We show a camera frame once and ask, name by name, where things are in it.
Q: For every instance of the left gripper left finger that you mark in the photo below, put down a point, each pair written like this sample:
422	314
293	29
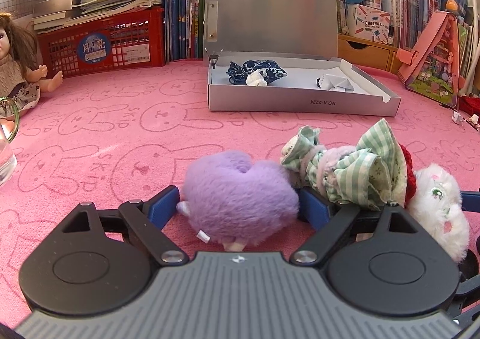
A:
145	221

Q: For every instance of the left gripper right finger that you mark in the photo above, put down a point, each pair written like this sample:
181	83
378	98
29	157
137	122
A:
331	222

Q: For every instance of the green checked fabric doll dress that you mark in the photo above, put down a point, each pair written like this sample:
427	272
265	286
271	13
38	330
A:
370	174

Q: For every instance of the white fluffy plush toy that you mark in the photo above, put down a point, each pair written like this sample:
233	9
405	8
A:
437	207

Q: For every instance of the purple fluffy plush toy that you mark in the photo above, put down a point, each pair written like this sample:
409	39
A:
235	202

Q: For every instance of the red crocheted knit item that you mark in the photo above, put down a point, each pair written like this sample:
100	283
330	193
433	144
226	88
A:
411	178

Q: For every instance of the blue floral fabric pouch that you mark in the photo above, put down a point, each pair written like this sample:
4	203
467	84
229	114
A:
238	73

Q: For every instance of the white paper origami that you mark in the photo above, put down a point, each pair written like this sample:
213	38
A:
329	82

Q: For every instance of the small white crumpled paper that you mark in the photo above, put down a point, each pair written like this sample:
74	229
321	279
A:
457	118

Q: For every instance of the small white plug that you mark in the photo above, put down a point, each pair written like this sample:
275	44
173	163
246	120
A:
474	119

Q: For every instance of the clear glass mug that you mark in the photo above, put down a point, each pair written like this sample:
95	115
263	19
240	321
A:
8	158

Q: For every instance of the wooden drawer organizer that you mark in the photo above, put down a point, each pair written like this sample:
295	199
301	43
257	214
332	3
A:
367	53

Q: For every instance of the pink triangular toy house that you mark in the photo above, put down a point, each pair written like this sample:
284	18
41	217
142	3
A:
431	68

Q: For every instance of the red plastic basket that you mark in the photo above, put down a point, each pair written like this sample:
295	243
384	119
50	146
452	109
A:
131	39

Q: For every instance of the red cloth right side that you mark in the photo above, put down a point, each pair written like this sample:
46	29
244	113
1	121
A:
470	105

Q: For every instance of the brown haired baby doll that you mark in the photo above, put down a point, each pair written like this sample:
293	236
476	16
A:
23	79

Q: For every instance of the silver open cardboard box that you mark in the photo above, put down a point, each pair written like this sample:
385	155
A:
301	37

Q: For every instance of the row of upright books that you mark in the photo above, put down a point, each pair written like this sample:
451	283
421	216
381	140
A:
393	5

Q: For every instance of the blue thin books row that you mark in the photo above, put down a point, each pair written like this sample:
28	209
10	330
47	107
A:
183	29

